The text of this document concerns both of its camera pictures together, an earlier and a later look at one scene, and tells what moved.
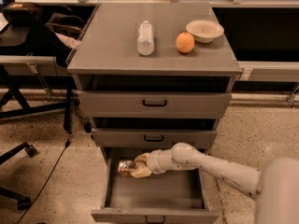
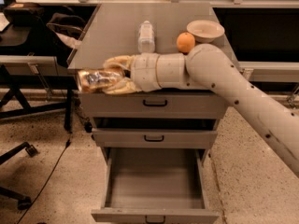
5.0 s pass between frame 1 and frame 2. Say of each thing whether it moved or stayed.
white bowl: stayed
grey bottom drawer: stayed
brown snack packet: moved
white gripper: moved
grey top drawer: stayed
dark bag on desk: stayed
